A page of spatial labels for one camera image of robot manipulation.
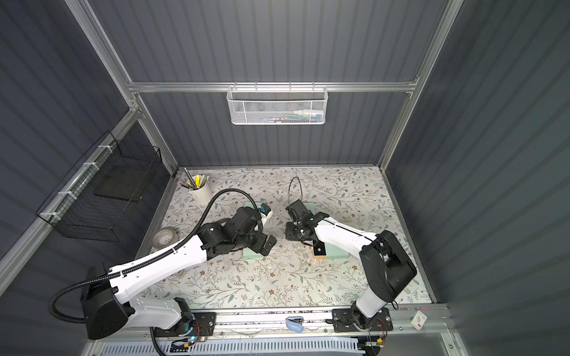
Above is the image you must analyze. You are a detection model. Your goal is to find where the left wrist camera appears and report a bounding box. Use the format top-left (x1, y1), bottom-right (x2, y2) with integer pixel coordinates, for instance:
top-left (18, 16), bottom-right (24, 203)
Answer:
top-left (229, 203), bottom-right (273, 234)

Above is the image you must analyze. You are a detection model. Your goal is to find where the white pen cup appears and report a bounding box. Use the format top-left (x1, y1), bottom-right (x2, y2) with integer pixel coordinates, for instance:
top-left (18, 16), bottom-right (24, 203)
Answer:
top-left (179, 168), bottom-right (213, 205)

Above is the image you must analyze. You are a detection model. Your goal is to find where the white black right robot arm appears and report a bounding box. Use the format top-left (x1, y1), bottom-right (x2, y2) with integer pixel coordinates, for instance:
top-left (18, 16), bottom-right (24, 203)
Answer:
top-left (286, 200), bottom-right (417, 330)

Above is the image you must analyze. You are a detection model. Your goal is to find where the white wire mesh basket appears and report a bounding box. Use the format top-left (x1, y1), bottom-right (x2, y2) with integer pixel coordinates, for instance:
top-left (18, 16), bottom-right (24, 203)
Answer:
top-left (227, 88), bottom-right (329, 125)

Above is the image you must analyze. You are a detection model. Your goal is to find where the black wire mesh basket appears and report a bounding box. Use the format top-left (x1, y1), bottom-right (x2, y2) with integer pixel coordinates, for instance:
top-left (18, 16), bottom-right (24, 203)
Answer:
top-left (37, 133), bottom-right (163, 243)

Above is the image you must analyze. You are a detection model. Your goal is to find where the white tape roll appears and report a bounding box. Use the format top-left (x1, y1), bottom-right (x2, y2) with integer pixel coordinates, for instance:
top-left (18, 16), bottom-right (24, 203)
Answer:
top-left (151, 227), bottom-right (180, 250)

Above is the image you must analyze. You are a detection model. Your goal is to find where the white small card box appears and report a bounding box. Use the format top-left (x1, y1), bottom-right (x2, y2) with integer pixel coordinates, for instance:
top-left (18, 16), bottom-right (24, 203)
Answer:
top-left (410, 310), bottom-right (428, 331)

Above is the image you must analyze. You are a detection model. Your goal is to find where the black corrugated cable conduit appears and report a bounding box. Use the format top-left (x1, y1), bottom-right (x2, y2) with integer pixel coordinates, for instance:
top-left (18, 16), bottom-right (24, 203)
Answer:
top-left (47, 187), bottom-right (261, 325)

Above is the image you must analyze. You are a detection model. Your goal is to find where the blue stapler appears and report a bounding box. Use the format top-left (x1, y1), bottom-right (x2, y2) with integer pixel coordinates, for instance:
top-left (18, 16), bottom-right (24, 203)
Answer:
top-left (285, 316), bottom-right (304, 334)

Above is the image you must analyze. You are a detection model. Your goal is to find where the mint green drawer jewelry box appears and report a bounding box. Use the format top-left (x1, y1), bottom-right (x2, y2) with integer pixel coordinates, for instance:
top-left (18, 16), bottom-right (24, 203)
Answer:
top-left (312, 242), bottom-right (349, 260)
top-left (242, 248), bottom-right (264, 261)

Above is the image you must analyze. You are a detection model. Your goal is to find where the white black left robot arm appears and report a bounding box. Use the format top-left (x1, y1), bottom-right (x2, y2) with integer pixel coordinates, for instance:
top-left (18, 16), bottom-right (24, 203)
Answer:
top-left (48, 221), bottom-right (277, 340)

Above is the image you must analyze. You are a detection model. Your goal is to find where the black camera cable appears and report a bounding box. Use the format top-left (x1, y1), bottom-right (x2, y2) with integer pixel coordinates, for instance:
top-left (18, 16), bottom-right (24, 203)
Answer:
top-left (287, 176), bottom-right (304, 206)

